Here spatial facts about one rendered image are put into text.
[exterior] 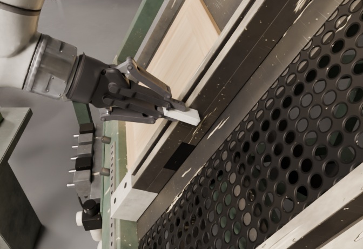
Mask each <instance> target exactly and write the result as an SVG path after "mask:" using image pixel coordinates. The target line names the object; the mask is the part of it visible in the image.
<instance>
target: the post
mask: <svg viewBox="0 0 363 249"><path fill-rule="evenodd" d="M72 103H73V107H74V110H75V113H76V117H77V120H78V124H79V127H80V124H84V123H93V120H92V115H91V111H90V107H89V104H83V103H80V102H76V101H74V100H73V101H72Z"/></svg>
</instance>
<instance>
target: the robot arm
mask: <svg viewBox="0 0 363 249"><path fill-rule="evenodd" d="M44 1H45V0H0V87H10V88H17V89H21V90H22V89H23V88H24V89H23V90H25V91H26V92H32V93H36V94H38V95H42V96H45V97H49V98H52V99H55V100H59V99H61V97H62V95H63V94H65V96H66V97H67V99H70V100H74V101H76V102H80V103H83V104H88V103H90V104H92V105H93V106H94V107H96V108H98V109H99V112H100V120H101V121H103V122H105V121H110V120H119V121H125V122H134V123H144V124H155V123H156V120H157V119H159V118H165V119H168V120H171V121H173V122H177V121H178V120H181V121H183V122H186V123H189V124H192V125H195V126H197V125H198V123H199V122H200V117H199V114H198V111H197V110H194V109H191V108H189V107H186V106H185V103H184V102H182V101H179V100H176V99H174V98H172V93H171V89H170V87H169V86H168V85H167V84H165V83H164V82H162V81H161V80H159V79H158V78H156V77H155V76H153V75H152V74H150V73H149V72H147V71H146V70H144V69H143V68H141V67H140V66H139V65H138V64H137V63H136V61H135V60H134V59H133V57H131V56H129V57H127V58H126V62H124V63H122V64H120V65H116V64H105V63H103V62H102V61H100V60H98V59H95V58H92V57H90V56H87V55H84V54H82V55H79V56H77V47H75V46H74V45H71V44H68V43H66V42H63V41H60V40H58V39H55V38H53V37H50V36H49V35H45V34H42V33H40V32H38V31H37V29H38V21H39V15H40V12H41V9H42V6H43V4H44ZM124 73H126V74H127V75H128V76H130V75H132V76H133V77H134V78H135V79H136V80H138V81H139V82H141V83H143V84H144V85H146V86H147V87H148V88H147V87H144V86H142V85H139V84H136V83H135V82H134V81H132V80H130V79H127V77H126V75H124Z"/></svg>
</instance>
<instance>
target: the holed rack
mask: <svg viewBox="0 0 363 249"><path fill-rule="evenodd" d="M115 190H116V142H113V144H112V145H111V147H110V249H116V218H111V197H112V195H113V194H114V192H115Z"/></svg>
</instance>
